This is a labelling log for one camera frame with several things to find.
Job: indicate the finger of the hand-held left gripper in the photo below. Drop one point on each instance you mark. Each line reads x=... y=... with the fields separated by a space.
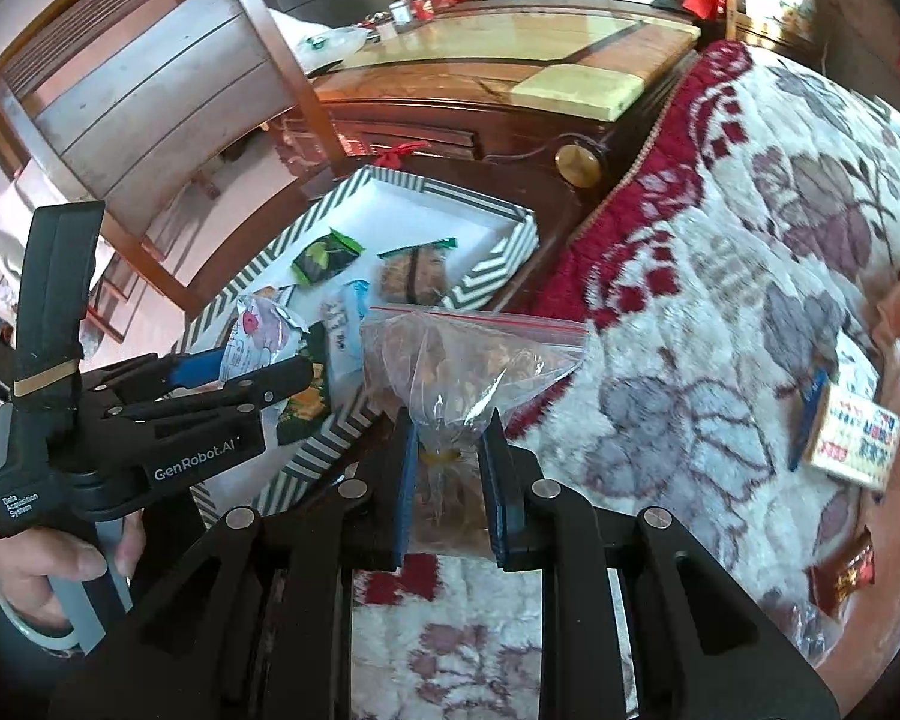
x=195 y=369
x=270 y=382

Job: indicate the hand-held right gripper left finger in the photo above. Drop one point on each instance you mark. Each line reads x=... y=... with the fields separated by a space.
x=403 y=487

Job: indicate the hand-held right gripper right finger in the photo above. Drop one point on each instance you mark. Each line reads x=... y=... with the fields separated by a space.
x=499 y=495

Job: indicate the blue white snack packet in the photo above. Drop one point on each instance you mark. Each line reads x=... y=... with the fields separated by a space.
x=343 y=322

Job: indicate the clear zip bag of walnuts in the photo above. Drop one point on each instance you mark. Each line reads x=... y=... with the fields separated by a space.
x=450 y=360

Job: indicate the brown cookie packet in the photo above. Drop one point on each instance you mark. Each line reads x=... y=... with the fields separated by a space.
x=416 y=274

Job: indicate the green white striped box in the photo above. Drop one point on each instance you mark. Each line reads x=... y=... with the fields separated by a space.
x=435 y=217

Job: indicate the person's left hand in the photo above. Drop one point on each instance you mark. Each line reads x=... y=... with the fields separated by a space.
x=45 y=562

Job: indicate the red tassel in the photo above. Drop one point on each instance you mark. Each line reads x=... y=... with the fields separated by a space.
x=401 y=154

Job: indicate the red white floral blanket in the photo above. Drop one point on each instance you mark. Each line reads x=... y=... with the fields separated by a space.
x=720 y=277

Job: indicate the wooden dresser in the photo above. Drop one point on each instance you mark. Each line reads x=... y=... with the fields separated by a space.
x=457 y=112

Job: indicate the round brass knob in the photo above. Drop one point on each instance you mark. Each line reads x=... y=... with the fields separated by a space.
x=577 y=163

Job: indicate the white plastic bag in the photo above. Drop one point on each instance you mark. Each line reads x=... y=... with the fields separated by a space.
x=330 y=41

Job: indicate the red candy wrapper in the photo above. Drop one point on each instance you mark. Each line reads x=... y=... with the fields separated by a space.
x=844 y=574

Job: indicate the small printed cardboard box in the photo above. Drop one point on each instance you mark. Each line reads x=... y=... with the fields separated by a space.
x=851 y=435

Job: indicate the glass jar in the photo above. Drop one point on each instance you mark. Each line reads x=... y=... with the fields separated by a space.
x=399 y=15

